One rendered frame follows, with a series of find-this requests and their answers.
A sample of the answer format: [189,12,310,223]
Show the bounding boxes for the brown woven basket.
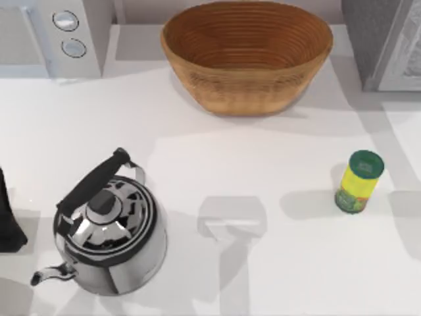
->
[160,1,334,117]

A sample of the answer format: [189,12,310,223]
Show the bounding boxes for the yellow and green can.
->
[334,149,385,215]

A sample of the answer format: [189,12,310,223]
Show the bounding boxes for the round microwave knob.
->
[61,38,88,59]
[52,10,80,33]

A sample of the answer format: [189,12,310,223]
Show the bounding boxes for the pale microwave oven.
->
[0,0,103,80]

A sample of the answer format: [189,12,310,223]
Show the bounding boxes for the silver kettle with black handle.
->
[30,147,169,296]

